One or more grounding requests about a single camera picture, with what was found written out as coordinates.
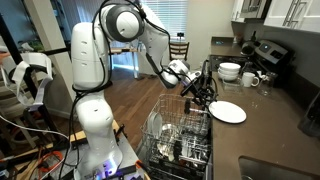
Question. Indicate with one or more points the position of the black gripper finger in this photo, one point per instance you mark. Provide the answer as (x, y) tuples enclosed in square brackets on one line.
[(187, 106), (199, 111)]

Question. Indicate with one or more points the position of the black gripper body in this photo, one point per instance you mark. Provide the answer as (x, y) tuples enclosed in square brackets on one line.
[(200, 85)]

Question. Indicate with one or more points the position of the white plate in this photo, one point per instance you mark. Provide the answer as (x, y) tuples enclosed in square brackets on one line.
[(227, 112), (154, 124)]

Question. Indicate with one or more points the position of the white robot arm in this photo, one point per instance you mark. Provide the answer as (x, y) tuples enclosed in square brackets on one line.
[(123, 21)]

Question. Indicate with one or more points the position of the clear glass container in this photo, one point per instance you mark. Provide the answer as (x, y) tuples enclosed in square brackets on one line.
[(235, 86)]

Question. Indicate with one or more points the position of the stack of white bowls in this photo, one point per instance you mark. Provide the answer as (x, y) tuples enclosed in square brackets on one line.
[(228, 71)]

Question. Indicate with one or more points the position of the white mug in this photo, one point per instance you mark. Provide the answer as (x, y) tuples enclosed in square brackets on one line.
[(249, 79)]

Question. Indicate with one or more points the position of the wooden chair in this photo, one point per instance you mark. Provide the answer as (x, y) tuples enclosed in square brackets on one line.
[(178, 50)]

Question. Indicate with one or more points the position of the clear glass jar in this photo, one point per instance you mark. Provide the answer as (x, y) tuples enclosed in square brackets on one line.
[(266, 83)]

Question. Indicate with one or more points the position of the black electric stove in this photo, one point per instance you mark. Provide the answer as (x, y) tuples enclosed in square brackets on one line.
[(266, 56)]

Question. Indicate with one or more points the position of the kitchen sink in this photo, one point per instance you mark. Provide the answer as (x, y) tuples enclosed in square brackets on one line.
[(254, 169)]

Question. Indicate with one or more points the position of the microwave oven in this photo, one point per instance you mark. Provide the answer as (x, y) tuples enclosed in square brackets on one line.
[(255, 9)]

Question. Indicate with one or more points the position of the white upper cabinets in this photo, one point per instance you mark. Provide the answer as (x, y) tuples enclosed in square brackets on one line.
[(301, 15)]

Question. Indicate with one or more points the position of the wooden robot cart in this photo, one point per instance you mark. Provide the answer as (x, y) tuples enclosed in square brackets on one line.
[(128, 169)]

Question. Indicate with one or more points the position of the wire dishwasher rack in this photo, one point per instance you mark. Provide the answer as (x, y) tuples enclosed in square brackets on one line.
[(185, 144)]

